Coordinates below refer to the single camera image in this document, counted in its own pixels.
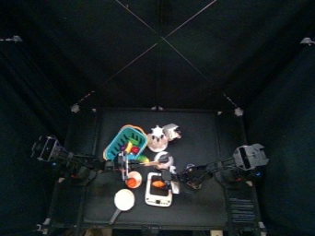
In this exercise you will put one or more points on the white text label sticker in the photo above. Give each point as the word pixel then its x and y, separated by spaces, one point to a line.
pixel 241 209

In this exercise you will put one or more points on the red toy food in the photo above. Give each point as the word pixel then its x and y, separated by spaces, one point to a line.
pixel 135 150

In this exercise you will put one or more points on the white black tray device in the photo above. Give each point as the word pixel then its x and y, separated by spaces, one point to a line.
pixel 158 196

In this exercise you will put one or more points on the grey and black toy appliance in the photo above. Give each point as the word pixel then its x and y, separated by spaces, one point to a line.
pixel 173 131

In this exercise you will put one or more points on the white plush toy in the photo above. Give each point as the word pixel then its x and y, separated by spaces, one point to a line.
pixel 157 138

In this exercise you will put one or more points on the small white plate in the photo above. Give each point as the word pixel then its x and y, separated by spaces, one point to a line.
pixel 138 176

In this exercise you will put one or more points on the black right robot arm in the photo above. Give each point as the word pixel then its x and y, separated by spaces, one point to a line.
pixel 246 156

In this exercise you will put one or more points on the white toy frying pan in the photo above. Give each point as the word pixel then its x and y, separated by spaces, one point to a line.
pixel 125 199

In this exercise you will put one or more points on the orange toy fruit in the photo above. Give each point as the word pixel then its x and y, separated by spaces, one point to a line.
pixel 131 182

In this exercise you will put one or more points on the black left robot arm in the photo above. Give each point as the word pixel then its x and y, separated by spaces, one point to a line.
pixel 74 159

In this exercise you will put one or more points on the yellow-green toy fruit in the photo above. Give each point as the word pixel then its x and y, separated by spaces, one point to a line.
pixel 142 159

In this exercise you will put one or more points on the yellow toy food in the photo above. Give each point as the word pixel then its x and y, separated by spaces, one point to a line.
pixel 129 147

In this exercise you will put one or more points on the white frame clamp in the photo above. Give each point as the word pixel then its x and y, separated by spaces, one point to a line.
pixel 75 107
pixel 157 108
pixel 307 40
pixel 16 39
pixel 239 111

